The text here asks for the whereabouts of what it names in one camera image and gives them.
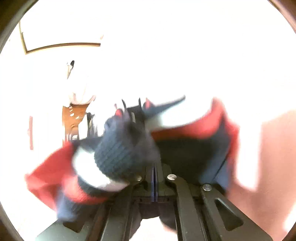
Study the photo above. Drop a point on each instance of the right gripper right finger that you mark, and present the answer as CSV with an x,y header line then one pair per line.
x,y
201,212

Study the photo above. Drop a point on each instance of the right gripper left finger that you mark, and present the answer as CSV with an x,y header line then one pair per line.
x,y
117,219

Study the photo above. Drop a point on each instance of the navy red varsity jacket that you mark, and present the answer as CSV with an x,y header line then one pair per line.
x,y
84,173

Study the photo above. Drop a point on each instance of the brown wooden headboard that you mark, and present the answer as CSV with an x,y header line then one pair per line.
x,y
74,120

